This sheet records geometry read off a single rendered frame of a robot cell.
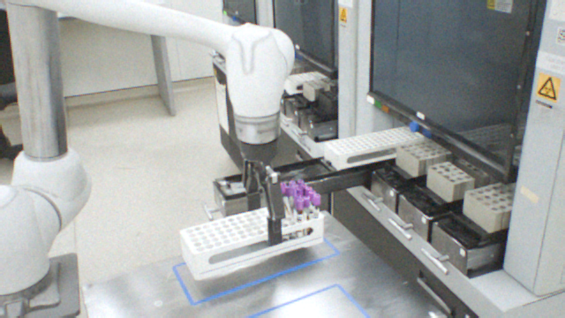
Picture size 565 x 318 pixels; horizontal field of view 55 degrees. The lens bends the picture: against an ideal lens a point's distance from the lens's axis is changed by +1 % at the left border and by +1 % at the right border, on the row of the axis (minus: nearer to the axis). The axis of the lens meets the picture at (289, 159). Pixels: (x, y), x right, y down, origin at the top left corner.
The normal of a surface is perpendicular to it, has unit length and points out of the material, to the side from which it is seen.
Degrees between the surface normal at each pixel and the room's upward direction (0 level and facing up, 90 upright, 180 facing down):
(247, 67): 82
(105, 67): 90
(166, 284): 0
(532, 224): 90
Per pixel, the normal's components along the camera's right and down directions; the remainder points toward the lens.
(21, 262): 0.76, 0.26
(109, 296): -0.04, -0.90
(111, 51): 0.37, 0.39
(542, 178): -0.93, 0.19
